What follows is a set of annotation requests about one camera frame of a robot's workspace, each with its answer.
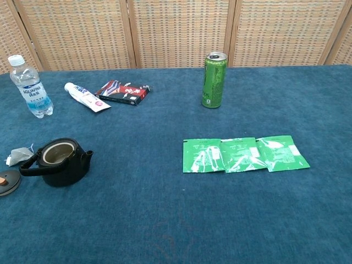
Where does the black teapot lid orange knob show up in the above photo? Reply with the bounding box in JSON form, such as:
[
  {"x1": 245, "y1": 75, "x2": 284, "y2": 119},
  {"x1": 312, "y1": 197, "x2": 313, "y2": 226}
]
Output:
[{"x1": 0, "y1": 169, "x2": 21, "y2": 197}]

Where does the black cast iron teapot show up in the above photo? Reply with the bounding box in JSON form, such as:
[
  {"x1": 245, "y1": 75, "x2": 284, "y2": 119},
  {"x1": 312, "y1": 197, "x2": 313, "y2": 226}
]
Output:
[{"x1": 18, "y1": 137, "x2": 95, "y2": 188}]

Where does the green sachet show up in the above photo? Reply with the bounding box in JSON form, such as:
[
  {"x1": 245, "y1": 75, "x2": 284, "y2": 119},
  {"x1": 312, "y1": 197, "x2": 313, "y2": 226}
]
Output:
[
  {"x1": 221, "y1": 137, "x2": 269, "y2": 174},
  {"x1": 255, "y1": 134, "x2": 311, "y2": 173},
  {"x1": 182, "y1": 138, "x2": 227, "y2": 174}
]

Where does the green drink can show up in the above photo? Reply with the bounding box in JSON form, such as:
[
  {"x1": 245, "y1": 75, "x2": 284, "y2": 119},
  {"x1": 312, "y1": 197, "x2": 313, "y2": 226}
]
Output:
[{"x1": 201, "y1": 51, "x2": 228, "y2": 109}]

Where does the black red flat box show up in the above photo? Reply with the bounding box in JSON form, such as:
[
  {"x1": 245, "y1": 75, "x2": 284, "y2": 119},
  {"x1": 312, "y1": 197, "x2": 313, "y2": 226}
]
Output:
[{"x1": 94, "y1": 80, "x2": 154, "y2": 107}]

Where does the blue table cloth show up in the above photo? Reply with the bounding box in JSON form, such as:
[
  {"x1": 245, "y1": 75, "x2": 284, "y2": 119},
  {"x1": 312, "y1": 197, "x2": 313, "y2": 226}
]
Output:
[{"x1": 0, "y1": 64, "x2": 352, "y2": 264}]

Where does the white toothpaste tube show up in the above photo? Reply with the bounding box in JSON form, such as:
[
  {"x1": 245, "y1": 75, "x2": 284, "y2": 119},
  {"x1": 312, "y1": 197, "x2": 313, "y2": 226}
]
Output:
[{"x1": 64, "y1": 82, "x2": 112, "y2": 113}]

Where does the woven bamboo screen panel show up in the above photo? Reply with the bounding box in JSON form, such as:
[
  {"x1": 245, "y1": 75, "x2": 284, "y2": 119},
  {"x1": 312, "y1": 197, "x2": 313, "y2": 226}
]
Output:
[
  {"x1": 324, "y1": 0, "x2": 352, "y2": 66},
  {"x1": 125, "y1": 0, "x2": 237, "y2": 69},
  {"x1": 13, "y1": 0, "x2": 137, "y2": 72},
  {"x1": 228, "y1": 0, "x2": 346, "y2": 68},
  {"x1": 0, "y1": 0, "x2": 44, "y2": 75}
]

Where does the clear plastic water bottle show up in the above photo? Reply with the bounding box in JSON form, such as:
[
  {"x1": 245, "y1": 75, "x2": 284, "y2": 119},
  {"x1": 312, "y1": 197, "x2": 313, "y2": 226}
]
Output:
[{"x1": 7, "y1": 54, "x2": 54, "y2": 119}]

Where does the grey tea bag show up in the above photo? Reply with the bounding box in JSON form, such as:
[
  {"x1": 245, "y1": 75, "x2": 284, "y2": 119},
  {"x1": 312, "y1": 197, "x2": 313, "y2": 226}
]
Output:
[{"x1": 4, "y1": 143, "x2": 35, "y2": 168}]

